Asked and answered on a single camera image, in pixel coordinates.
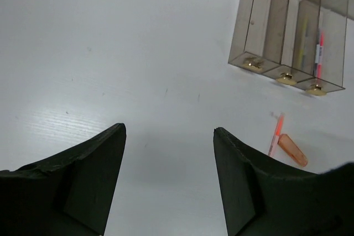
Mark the yellow pen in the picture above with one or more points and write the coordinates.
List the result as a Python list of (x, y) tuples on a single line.
[(303, 36)]

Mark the orange pen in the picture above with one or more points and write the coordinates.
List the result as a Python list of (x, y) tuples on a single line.
[(319, 54), (276, 135)]

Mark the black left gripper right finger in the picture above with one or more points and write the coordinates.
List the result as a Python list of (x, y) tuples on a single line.
[(263, 196)]

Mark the right brown transparent container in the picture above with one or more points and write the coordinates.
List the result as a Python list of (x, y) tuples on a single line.
[(331, 17)]

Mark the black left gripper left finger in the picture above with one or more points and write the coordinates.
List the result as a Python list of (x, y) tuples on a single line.
[(69, 193)]

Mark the orange pen cap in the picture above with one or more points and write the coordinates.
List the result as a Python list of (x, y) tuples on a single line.
[(287, 144)]

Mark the left brown transparent container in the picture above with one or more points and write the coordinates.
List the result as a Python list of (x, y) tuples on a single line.
[(258, 37)]

